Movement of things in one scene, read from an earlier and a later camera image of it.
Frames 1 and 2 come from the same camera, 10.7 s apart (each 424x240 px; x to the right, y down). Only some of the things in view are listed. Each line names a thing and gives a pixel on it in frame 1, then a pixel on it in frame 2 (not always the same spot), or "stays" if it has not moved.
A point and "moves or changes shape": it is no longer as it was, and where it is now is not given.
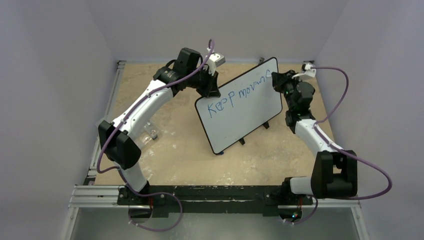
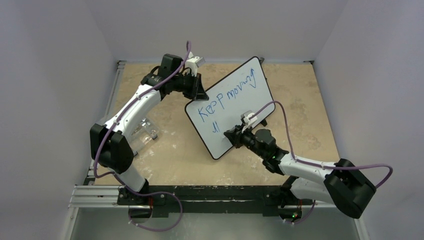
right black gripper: x=281 y=79 to x=237 y=136
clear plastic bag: x=149 y=130 stays
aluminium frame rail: x=89 y=195 stays
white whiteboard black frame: x=246 y=103 moves or changes shape
